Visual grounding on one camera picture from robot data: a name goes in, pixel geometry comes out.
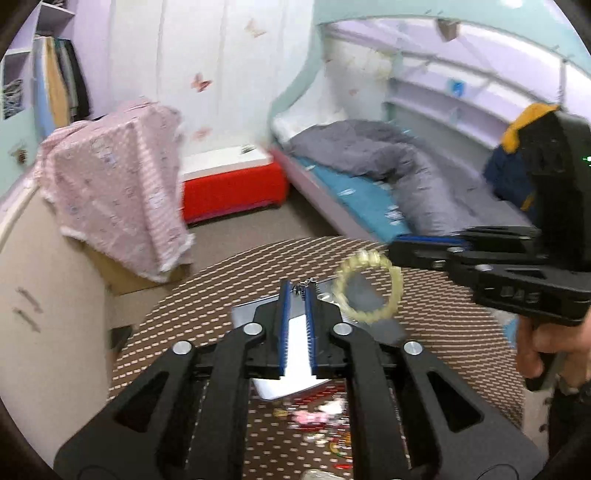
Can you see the dark hanging garments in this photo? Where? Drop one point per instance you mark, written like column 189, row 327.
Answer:
column 76, row 78

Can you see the pale butterfly wall sticker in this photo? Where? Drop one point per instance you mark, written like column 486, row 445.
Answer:
column 202, row 133

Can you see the brown hanging tag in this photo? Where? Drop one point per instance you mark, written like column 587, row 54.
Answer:
column 448, row 30

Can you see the grey duvet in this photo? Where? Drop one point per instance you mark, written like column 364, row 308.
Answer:
column 397, row 157

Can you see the teal drawer unit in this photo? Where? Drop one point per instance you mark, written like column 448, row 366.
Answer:
column 14, row 157

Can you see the red storage bench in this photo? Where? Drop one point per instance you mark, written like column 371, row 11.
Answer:
column 231, row 191

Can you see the blue cup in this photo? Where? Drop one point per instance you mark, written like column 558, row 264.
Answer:
column 457, row 86

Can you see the mirrored jewelry tray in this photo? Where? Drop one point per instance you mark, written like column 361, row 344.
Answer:
column 295, row 341

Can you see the pink bow hair clip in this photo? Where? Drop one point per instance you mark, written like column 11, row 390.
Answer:
column 310, row 418

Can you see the yellow hanging garment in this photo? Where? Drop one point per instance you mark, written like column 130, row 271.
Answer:
column 56, row 92

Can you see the cardboard box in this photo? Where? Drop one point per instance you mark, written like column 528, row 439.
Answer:
column 122, row 279

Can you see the teal bedsheet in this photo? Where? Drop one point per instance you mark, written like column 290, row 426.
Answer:
column 364, row 198

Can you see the white wardrobe shelf unit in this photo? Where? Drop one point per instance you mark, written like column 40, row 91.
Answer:
column 51, row 14

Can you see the beige cabinet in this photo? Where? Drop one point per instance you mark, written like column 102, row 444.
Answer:
column 41, row 295

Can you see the small metal clip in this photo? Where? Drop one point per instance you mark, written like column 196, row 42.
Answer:
column 245, row 149

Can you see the teal bunk bed frame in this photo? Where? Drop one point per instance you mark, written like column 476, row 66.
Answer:
column 295, row 78

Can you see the pine cone knob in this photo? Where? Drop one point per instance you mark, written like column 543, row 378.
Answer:
column 20, row 155

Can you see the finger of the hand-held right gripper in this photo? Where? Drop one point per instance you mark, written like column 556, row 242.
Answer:
column 429, row 238
column 420, row 256

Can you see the beige butterfly wall sticker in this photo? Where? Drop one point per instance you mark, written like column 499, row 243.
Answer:
column 255, row 27

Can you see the pink butterfly wall sticker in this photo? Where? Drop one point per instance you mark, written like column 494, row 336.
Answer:
column 201, row 83

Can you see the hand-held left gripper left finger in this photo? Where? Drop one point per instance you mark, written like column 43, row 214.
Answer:
column 284, row 323

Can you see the person's right hand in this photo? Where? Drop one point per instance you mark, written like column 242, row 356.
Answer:
column 570, row 344

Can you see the folded jeans pile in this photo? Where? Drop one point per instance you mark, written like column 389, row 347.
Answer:
column 13, row 99

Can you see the pink polka dot blanket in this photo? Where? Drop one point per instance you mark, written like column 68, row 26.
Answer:
column 115, row 184

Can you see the white pillow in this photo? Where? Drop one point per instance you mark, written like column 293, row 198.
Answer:
column 300, row 122

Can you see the light blue hanging garment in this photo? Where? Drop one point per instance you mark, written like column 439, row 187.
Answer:
column 40, row 92

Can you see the yellow navy jacket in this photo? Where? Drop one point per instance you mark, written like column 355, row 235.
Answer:
column 508, row 166

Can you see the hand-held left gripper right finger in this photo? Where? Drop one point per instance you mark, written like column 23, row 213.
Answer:
column 311, row 323

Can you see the red orange jewelry piece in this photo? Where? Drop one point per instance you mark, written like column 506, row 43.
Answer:
column 339, row 446

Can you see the small open floor box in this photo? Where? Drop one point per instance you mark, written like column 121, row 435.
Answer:
column 119, row 339

